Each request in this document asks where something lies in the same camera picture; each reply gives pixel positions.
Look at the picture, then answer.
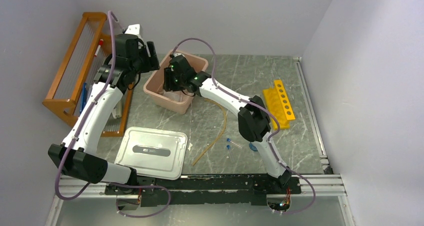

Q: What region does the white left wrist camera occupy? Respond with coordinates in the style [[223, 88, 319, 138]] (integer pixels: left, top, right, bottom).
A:
[[124, 24, 143, 38]]

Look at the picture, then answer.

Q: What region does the aluminium frame rail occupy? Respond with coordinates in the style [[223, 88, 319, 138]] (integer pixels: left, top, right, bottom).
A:
[[44, 174, 357, 226]]

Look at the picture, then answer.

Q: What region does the white metal tray lid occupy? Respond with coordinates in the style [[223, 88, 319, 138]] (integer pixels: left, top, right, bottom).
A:
[[114, 127, 188, 180]]

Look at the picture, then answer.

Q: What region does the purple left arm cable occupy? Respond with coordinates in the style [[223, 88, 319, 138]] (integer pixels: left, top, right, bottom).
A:
[[53, 10, 173, 219]]

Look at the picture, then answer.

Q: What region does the pink plastic bin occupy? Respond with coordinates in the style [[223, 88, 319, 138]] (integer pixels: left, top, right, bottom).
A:
[[143, 50, 209, 114]]

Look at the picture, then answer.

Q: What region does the wooden drying rack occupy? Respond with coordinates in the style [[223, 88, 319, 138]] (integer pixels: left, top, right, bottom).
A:
[[42, 12, 112, 127]]

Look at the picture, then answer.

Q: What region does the blue patterned round tin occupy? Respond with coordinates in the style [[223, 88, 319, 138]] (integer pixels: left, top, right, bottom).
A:
[[249, 143, 258, 152]]

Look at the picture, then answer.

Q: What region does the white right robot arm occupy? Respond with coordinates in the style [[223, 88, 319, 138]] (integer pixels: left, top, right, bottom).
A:
[[163, 53, 292, 193]]

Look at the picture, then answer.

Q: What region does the yellow test tube rack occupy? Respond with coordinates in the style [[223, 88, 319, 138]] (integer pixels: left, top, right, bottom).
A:
[[262, 79, 296, 131]]

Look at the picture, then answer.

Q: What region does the tan rubber tubing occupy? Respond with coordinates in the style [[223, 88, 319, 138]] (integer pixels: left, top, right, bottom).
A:
[[192, 99, 228, 167]]

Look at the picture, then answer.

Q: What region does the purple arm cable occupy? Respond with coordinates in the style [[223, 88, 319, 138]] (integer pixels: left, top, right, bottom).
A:
[[53, 10, 173, 219], [169, 37, 317, 216]]

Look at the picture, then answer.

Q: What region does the blue stapler tool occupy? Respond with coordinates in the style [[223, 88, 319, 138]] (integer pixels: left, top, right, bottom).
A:
[[79, 83, 88, 114]]

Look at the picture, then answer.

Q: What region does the small white plastic bag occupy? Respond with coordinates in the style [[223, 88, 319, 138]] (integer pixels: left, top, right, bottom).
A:
[[163, 91, 184, 103]]

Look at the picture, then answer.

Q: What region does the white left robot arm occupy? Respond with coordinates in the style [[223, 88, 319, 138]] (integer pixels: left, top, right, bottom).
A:
[[48, 34, 160, 194]]

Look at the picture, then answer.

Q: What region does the red and white marker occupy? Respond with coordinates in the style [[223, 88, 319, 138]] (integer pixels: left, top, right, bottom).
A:
[[94, 39, 104, 57]]

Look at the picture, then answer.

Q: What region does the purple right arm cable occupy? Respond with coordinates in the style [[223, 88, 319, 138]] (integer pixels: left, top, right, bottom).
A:
[[169, 37, 317, 216]]

